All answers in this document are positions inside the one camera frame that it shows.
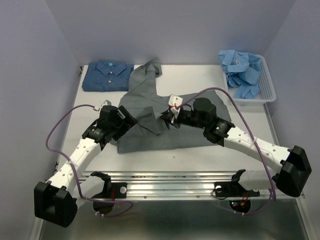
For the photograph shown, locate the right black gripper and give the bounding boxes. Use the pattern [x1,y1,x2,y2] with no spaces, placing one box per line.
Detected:
[158,107,208,130]

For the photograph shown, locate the grey long sleeve shirt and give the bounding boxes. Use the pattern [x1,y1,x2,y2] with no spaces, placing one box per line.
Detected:
[116,58,232,154]

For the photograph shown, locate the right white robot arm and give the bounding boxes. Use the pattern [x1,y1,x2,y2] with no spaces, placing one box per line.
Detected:
[161,95,312,198]

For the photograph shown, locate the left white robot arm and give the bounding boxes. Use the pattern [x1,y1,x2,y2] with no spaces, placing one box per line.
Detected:
[33,105,137,228]

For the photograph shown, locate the folded dark blue checked shirt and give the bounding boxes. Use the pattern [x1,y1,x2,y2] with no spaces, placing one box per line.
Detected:
[82,60,134,93]

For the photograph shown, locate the crumpled light blue shirt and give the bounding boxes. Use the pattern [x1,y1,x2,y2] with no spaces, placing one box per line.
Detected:
[218,50,262,99]

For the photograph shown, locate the white plastic basket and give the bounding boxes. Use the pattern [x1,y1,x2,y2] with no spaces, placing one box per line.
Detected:
[222,54,276,106]

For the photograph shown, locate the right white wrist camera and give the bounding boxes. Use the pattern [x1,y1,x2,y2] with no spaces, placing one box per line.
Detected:
[168,94,183,124]

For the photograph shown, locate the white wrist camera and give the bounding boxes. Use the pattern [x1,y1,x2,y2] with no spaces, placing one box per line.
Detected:
[168,94,183,124]
[93,100,112,112]

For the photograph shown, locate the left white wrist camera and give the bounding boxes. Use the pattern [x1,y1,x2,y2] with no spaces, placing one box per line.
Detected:
[93,100,112,112]

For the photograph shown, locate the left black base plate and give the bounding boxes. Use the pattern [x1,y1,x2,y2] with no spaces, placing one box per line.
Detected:
[93,181,128,200]

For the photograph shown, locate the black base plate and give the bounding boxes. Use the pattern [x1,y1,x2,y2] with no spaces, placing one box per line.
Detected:
[93,181,128,200]
[214,181,260,198]

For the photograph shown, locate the aluminium mounting rail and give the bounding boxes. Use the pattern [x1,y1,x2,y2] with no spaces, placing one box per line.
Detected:
[39,170,306,201]

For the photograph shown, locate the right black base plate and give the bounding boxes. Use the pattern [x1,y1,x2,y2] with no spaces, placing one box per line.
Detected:
[214,181,260,198]

